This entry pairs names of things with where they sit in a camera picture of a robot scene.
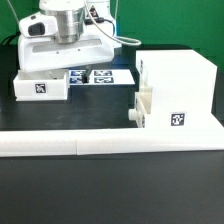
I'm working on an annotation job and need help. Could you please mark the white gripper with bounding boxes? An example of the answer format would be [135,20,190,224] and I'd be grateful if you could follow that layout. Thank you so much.
[18,32,114,84]

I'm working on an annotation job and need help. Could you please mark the white drawer with knob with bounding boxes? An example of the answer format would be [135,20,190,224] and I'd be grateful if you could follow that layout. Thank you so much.
[128,87,152,128]

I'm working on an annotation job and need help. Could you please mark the white drawer cabinet box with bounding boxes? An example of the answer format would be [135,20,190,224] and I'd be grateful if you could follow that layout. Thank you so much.
[136,50,220,129]

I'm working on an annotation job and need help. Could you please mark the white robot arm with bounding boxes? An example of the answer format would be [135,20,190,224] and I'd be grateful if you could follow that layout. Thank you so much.
[18,0,140,75]

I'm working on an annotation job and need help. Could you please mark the fiducial marker sheet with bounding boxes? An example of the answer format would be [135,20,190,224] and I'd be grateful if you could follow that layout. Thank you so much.
[69,69,135,86]

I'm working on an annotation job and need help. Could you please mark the white L-shaped fence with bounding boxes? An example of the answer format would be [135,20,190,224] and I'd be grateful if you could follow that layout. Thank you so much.
[0,112,224,157]

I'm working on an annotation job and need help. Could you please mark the black cable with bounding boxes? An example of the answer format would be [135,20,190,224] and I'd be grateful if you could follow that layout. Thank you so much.
[0,31,21,46]

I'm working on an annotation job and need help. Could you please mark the white thin cable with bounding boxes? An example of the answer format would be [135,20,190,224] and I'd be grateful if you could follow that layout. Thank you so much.
[6,0,22,28]

